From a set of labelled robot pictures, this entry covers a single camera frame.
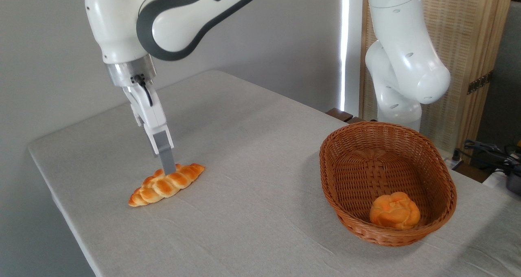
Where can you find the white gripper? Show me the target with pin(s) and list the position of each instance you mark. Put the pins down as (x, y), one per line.
(152, 114)

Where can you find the long braided bread loaf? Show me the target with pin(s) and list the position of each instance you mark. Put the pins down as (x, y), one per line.
(167, 185)

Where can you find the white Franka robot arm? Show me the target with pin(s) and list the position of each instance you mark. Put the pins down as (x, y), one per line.
(179, 24)

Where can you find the round orange bread bun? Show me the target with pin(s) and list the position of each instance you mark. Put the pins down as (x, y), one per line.
(395, 212)

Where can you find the grey tablecloth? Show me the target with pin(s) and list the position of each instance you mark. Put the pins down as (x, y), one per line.
(252, 195)

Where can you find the dark brown wooden furniture edge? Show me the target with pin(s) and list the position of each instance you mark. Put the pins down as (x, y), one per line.
(340, 115)

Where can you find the brown wicker basket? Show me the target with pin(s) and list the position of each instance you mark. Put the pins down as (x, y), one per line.
(378, 167)

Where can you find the dark metal screen hinge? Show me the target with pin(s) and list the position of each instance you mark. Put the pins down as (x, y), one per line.
(478, 83)

